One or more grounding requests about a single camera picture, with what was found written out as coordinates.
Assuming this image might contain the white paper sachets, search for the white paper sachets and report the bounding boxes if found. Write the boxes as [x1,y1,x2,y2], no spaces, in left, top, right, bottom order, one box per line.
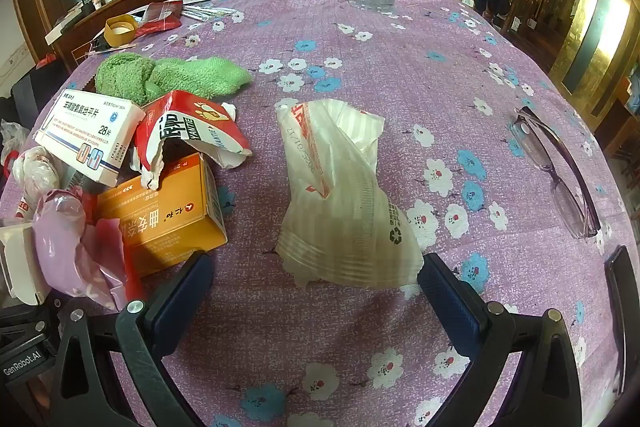
[181,6,236,22]

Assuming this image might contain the brown tape roll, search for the brown tape roll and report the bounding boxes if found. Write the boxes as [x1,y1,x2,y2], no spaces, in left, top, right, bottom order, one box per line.
[104,14,141,48]

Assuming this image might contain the gold framed panel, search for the gold framed panel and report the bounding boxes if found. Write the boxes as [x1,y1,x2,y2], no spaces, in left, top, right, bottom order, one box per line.
[550,0,640,98]

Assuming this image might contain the small white carton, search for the small white carton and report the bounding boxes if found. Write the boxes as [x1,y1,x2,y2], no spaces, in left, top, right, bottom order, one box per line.
[0,222,51,305]

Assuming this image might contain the green towel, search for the green towel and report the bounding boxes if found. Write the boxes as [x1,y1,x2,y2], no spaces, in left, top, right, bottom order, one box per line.
[95,53,253,106]

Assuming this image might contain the white medicine box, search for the white medicine box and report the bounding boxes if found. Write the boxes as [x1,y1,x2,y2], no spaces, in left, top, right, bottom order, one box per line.
[34,88,147,188]

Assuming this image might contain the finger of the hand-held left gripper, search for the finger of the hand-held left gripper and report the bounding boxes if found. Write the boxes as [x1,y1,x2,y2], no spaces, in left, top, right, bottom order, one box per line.
[0,299,61,348]

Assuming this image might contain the red torn carton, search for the red torn carton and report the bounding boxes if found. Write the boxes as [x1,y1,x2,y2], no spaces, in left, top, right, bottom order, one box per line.
[131,90,253,190]

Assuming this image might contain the purple floral tablecloth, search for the purple floral tablecloth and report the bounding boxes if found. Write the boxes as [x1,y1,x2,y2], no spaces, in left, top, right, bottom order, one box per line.
[0,0,631,427]

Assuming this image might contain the orange medicine box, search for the orange medicine box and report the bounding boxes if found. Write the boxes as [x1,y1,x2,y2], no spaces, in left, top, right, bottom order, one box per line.
[96,153,228,279]

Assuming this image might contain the purple framed eyeglasses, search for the purple framed eyeglasses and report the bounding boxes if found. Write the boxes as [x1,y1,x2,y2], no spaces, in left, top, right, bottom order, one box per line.
[510,106,602,240]

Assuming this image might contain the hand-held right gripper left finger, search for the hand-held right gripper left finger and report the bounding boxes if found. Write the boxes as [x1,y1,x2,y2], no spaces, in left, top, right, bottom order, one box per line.
[50,251,215,427]

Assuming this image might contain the red packet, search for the red packet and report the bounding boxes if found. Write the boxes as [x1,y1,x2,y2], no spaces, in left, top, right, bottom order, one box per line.
[134,1,185,38]

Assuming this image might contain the pink plastic bag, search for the pink plastic bag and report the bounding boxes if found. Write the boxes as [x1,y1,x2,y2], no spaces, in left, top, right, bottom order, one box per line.
[32,187,128,313]

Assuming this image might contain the white plastic bag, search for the white plastic bag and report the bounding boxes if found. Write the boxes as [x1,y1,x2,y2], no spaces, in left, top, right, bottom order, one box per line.
[275,99,426,289]

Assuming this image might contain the crumpled pale plastic wrapper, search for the crumpled pale plastic wrapper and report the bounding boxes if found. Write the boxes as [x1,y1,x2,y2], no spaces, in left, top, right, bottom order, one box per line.
[11,146,61,198]

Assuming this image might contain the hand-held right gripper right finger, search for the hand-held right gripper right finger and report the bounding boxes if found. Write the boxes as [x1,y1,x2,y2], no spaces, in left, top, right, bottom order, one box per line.
[416,252,587,427]

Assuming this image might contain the clear plastic bag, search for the clear plastic bag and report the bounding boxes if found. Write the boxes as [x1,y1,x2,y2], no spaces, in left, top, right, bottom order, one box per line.
[0,119,31,162]

